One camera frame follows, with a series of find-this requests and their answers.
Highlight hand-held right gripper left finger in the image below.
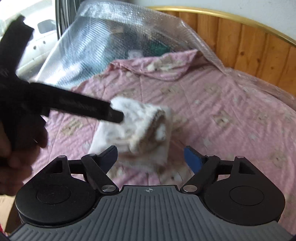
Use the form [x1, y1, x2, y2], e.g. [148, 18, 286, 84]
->
[35, 146, 119, 194]

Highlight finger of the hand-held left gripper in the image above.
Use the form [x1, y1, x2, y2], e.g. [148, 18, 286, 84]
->
[50, 85, 124, 123]

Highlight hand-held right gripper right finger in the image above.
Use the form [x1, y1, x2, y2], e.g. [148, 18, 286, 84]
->
[180, 146, 266, 194]

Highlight striped light grey garment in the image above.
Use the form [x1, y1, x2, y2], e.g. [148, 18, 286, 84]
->
[89, 96, 173, 174]

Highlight person's left hand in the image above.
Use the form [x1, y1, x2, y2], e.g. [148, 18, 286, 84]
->
[0, 120, 49, 197]

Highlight pink bear print blanket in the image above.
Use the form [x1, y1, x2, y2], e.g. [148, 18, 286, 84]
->
[30, 50, 296, 209]

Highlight white cabinet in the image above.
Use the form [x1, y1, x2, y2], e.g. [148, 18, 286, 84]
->
[0, 0, 58, 75]

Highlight clear bubble wrap sheet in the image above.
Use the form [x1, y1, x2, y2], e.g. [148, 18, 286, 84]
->
[35, 1, 296, 109]

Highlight dark curved bars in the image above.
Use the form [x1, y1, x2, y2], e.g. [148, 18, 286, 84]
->
[55, 0, 80, 40]

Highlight green item under bubble wrap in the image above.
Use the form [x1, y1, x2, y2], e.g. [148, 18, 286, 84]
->
[148, 42, 170, 56]

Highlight wooden headboard with gold trim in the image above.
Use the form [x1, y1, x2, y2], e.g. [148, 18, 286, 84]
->
[148, 6, 296, 93]

